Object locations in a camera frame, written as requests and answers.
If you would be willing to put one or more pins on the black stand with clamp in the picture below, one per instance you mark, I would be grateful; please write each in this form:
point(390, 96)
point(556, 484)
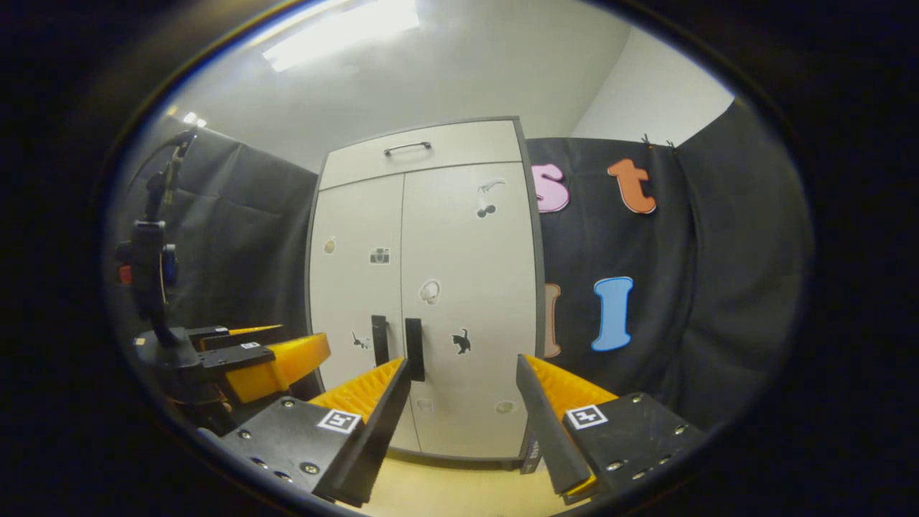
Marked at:
point(151, 266)

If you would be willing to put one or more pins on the black backdrop cloth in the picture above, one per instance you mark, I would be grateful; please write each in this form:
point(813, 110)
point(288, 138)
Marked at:
point(732, 287)
point(244, 215)

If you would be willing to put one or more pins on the white cabinet drawer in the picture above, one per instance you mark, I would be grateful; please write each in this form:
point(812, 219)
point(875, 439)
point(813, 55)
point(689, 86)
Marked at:
point(474, 147)

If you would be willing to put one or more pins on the dark blue cardboard box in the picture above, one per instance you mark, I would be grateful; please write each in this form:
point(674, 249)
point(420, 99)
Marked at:
point(531, 452)

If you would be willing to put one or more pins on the white shoe cabinet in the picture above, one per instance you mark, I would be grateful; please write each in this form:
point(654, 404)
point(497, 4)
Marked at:
point(467, 244)

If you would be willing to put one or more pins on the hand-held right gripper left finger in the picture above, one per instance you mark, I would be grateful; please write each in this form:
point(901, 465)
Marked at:
point(344, 445)

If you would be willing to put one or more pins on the white cabinet door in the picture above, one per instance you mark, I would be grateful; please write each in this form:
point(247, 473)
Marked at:
point(488, 258)
point(355, 215)

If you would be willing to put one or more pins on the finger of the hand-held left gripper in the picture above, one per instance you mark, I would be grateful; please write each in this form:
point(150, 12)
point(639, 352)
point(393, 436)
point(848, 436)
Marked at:
point(237, 357)
point(237, 339)

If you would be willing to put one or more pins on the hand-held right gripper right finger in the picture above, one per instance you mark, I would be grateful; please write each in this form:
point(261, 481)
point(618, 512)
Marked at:
point(560, 445)

